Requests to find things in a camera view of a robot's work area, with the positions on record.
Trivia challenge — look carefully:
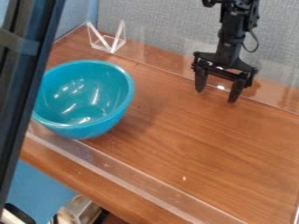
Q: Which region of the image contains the clear acrylic back barrier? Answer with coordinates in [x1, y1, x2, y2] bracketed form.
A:
[116, 40, 299, 115]

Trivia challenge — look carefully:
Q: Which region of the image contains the clear box under table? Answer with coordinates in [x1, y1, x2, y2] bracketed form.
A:
[48, 195, 103, 224]

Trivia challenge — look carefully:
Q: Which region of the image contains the clear acrylic barrier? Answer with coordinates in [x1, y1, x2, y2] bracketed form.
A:
[116, 40, 299, 115]
[27, 122, 247, 224]

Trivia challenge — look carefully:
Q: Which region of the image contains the clear acrylic front barrier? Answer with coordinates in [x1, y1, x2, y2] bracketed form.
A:
[27, 122, 247, 224]

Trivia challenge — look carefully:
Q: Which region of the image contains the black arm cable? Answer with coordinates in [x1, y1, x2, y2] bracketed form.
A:
[242, 28, 261, 54]

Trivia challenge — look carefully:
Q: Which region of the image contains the blue plastic bowl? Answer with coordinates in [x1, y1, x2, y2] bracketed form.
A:
[32, 59, 136, 139]

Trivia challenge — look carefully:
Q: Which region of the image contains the dark blue foreground post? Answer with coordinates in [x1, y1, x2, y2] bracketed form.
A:
[0, 0, 66, 213]

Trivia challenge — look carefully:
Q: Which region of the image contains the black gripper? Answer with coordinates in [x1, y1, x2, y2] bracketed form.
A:
[191, 52, 258, 103]

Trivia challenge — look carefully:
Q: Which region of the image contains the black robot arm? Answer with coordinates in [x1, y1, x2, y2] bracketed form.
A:
[191, 0, 259, 103]

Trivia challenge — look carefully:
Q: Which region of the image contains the black object bottom left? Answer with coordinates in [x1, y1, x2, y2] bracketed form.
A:
[0, 203, 36, 224]

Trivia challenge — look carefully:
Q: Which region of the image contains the clear acrylic corner bracket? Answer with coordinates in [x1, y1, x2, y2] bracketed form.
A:
[87, 20, 127, 53]

